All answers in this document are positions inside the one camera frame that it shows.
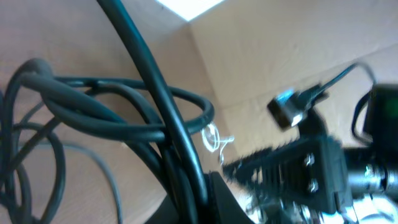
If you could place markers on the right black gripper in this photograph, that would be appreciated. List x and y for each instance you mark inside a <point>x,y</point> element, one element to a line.
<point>281,172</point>

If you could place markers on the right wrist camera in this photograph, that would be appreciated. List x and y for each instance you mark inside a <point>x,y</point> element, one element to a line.
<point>297,109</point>

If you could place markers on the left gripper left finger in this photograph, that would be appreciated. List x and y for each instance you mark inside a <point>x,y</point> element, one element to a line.
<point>166,213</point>

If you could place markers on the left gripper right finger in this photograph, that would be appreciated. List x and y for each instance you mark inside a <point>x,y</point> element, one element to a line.
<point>223,207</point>

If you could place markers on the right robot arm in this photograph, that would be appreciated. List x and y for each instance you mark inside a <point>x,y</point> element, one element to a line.
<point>372,168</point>

